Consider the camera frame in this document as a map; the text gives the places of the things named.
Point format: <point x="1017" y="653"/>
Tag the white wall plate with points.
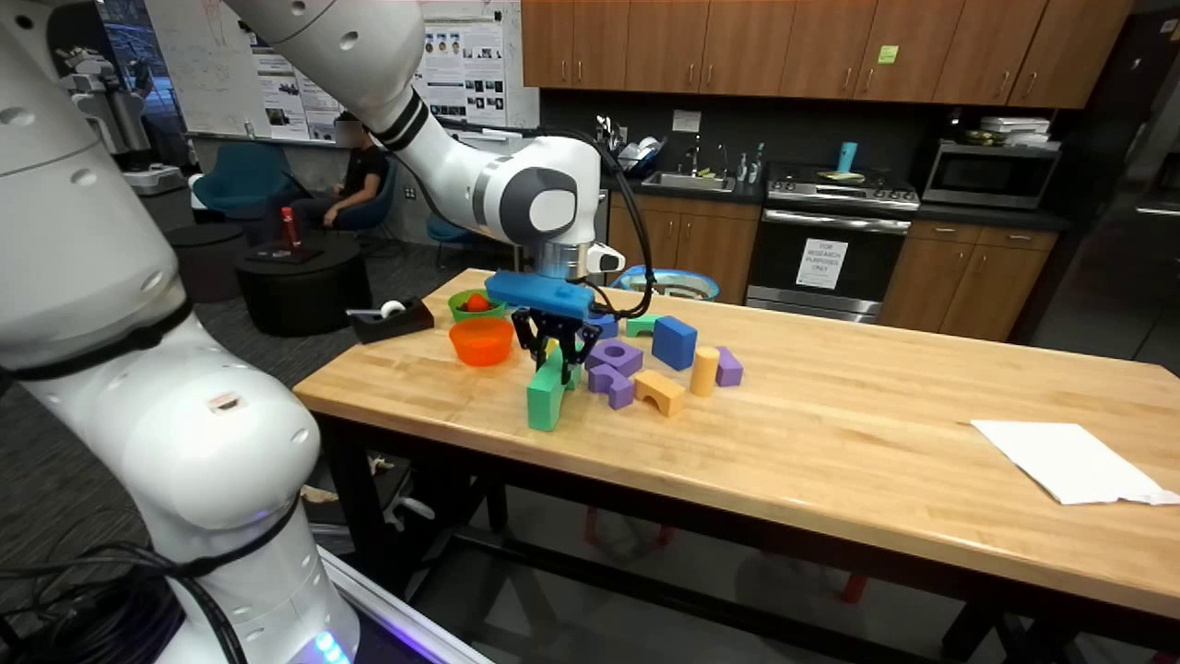
<point x="686" y="122"/>

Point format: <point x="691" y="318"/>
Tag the green plastic bowl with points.
<point x="457" y="307"/>

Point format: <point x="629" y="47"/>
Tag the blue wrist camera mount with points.
<point x="540" y="297"/>

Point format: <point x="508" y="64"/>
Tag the small purple foam block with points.
<point x="729" y="368"/>

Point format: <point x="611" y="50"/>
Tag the white-edged robot cart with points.
<point x="391" y="612"/>

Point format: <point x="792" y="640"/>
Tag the green cabinet sticker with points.
<point x="888" y="53"/>

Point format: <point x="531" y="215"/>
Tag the stainless kitchen sink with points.
<point x="686" y="186"/>

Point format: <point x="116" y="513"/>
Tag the white paper sheet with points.
<point x="1072" y="464"/>

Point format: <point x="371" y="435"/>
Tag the stacked dishes on microwave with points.
<point x="1017" y="131"/>

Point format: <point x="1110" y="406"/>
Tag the small green foam block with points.
<point x="640" y="326"/>

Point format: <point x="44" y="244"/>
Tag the big green foam arch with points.
<point x="543" y="400"/>

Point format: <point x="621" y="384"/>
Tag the wooden wall cabinets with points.
<point x="738" y="50"/>

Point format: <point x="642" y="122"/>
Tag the purple block with hole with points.
<point x="629" y="355"/>

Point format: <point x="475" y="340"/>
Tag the stainless black oven range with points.
<point x="777" y="264"/>

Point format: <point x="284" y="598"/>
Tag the red bottle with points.
<point x="290" y="232"/>

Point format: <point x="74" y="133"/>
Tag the black table frame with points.
<point x="354" y="483"/>

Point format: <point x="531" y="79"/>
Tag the blue cup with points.
<point x="845" y="157"/>

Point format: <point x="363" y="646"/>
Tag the white wall poster board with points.
<point x="481" y="60"/>

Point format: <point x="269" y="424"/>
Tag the stainless microwave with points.
<point x="983" y="176"/>

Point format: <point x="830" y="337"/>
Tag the blue block with hole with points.
<point x="607" y="326"/>

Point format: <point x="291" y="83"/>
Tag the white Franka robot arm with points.
<point x="112" y="244"/>

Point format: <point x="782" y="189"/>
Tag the seated person black shirt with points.
<point x="366" y="170"/>

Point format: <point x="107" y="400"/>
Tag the orange plastic bowl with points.
<point x="481" y="345"/>

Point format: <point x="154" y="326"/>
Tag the purple foam arch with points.
<point x="613" y="388"/>

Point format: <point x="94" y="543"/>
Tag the red toy fruit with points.
<point x="476" y="303"/>

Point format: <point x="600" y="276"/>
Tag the black round ottoman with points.
<point x="300" y="297"/>

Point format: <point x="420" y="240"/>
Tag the wooden sink base cabinet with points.
<point x="704" y="244"/>

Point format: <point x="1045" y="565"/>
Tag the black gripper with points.
<point x="550" y="326"/>

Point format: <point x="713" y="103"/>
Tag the blue foam cube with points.
<point x="674" y="345"/>

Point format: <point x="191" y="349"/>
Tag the tan foam cylinder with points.
<point x="704" y="372"/>

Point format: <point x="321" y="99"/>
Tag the light blue plate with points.
<point x="676" y="285"/>

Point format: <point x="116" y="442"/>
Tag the teal lounge chair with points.
<point x="446" y="232"/>
<point x="246" y="180"/>

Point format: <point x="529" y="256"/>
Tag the white notice on oven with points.
<point x="819" y="264"/>

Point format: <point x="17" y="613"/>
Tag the brown wooden block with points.
<point x="660" y="392"/>

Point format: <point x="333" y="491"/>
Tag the yellow foam triangle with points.
<point x="553" y="353"/>

